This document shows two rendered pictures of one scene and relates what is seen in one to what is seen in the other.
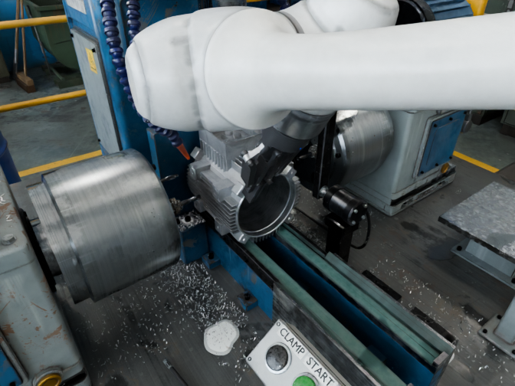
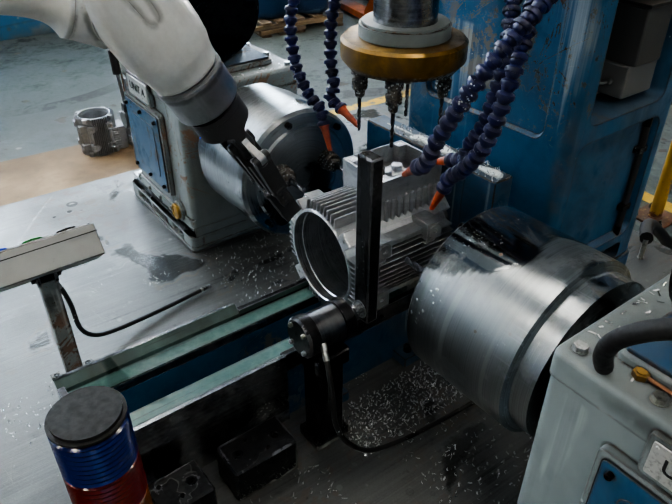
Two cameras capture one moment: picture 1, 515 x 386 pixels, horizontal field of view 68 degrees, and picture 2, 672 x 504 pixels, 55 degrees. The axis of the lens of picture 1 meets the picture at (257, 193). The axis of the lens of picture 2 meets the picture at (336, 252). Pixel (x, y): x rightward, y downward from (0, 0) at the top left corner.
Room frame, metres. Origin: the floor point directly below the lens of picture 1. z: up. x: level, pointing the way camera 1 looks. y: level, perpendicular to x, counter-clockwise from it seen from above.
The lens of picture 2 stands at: (0.68, -0.86, 1.59)
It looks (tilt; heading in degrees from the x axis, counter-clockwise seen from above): 34 degrees down; 90
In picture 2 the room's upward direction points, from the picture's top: straight up
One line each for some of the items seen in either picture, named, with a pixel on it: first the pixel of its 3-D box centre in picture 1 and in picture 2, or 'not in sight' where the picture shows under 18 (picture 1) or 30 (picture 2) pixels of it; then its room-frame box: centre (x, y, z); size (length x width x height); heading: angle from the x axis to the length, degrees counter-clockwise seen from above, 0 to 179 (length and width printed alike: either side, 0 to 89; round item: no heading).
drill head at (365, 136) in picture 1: (340, 135); (539, 330); (0.95, -0.23, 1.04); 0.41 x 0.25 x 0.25; 126
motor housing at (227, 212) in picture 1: (242, 185); (369, 237); (0.74, 0.04, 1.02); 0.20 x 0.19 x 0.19; 35
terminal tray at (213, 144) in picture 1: (231, 142); (391, 180); (0.77, 0.06, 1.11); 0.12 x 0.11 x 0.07; 35
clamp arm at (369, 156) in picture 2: (325, 147); (366, 243); (0.73, -0.14, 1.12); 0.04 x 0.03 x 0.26; 36
